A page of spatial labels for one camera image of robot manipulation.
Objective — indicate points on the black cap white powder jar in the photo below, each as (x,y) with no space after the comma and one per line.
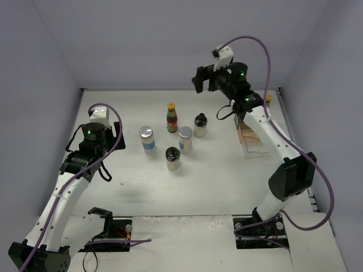
(173,161)

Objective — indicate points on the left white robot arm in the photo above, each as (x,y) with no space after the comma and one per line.
(46,247)

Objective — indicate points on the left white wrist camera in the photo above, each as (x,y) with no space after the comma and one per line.
(100,115)

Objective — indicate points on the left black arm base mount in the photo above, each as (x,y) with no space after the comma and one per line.
(115,229)

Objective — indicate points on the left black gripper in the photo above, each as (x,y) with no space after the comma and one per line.
(118,136)

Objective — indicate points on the red sauce bottle yellow cap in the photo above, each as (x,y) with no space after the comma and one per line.
(172,119)

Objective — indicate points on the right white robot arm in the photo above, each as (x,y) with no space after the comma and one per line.
(294,172)

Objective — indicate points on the rear black cap powder jar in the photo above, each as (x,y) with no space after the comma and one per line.
(200,123)

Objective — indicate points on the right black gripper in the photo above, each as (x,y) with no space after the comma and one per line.
(209,78)

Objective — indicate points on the silver lid jar blue label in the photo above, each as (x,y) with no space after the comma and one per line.
(147,138)

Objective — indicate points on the clear tiered organizer tray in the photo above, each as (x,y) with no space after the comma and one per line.
(252,146)

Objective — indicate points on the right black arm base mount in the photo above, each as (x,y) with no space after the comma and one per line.
(264,236)

